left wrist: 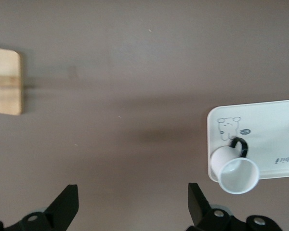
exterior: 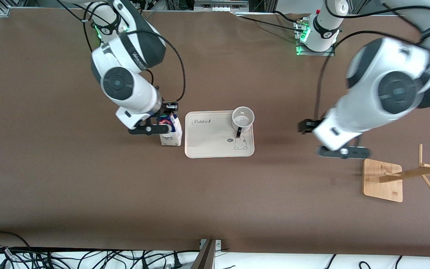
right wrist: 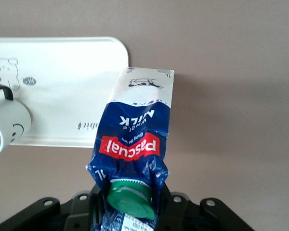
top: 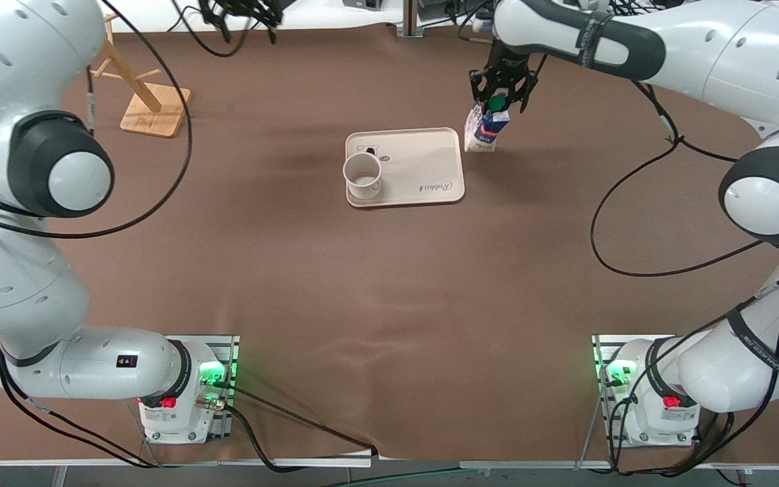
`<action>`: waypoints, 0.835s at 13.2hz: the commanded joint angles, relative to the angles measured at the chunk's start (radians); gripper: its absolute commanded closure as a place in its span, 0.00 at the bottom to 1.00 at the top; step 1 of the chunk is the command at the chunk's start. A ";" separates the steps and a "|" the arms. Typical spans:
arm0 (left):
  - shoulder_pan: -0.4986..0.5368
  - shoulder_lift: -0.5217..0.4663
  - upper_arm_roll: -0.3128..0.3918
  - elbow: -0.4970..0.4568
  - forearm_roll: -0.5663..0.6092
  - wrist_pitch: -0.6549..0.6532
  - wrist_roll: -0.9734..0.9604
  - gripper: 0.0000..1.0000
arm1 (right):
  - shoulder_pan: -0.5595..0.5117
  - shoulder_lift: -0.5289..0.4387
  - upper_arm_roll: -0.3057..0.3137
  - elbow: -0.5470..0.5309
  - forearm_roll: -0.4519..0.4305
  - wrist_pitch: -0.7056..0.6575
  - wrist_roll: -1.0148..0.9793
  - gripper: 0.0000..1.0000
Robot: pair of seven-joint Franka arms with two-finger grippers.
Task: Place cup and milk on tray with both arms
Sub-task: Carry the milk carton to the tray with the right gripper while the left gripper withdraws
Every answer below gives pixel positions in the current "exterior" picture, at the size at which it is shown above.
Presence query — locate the blue white milk carton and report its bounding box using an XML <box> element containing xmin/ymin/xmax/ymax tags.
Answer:
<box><xmin>158</xmin><ymin>113</ymin><xmax>183</xmax><ymax>146</ymax></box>

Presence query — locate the white smiley mug black handle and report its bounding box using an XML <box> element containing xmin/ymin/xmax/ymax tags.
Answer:
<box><xmin>231</xmin><ymin>106</ymin><xmax>255</xmax><ymax>137</ymax></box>

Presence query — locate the cream rabbit print tray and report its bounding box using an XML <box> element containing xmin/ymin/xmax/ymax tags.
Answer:
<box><xmin>184</xmin><ymin>110</ymin><xmax>255</xmax><ymax>159</ymax></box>

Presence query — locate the wooden mug tree stand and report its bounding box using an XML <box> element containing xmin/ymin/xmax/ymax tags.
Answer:
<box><xmin>362</xmin><ymin>144</ymin><xmax>430</xmax><ymax>203</ymax></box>

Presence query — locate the white flat panel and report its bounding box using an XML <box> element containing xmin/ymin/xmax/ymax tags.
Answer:
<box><xmin>0</xmin><ymin>248</ymin><xmax>430</xmax><ymax>269</ymax></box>

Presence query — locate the dark metal bar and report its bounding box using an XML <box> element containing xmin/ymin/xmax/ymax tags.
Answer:
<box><xmin>191</xmin><ymin>239</ymin><xmax>217</xmax><ymax>269</ymax></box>

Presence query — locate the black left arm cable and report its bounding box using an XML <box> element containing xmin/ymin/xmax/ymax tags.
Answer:
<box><xmin>314</xmin><ymin>0</ymin><xmax>430</xmax><ymax>120</ymax></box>

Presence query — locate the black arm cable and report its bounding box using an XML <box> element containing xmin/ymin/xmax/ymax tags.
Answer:
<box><xmin>314</xmin><ymin>0</ymin><xmax>430</xmax><ymax>120</ymax></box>
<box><xmin>56</xmin><ymin>0</ymin><xmax>186</xmax><ymax>109</ymax></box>

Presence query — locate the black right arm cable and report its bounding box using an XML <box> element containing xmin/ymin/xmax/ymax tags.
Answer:
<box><xmin>56</xmin><ymin>0</ymin><xmax>186</xmax><ymax>109</ymax></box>

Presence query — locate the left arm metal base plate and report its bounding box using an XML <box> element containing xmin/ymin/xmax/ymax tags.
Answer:
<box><xmin>295</xmin><ymin>21</ymin><xmax>336</xmax><ymax>56</ymax></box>

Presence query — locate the silver metal bracket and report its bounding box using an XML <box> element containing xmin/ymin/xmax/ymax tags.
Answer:
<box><xmin>199</xmin><ymin>238</ymin><xmax>223</xmax><ymax>251</ymax></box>

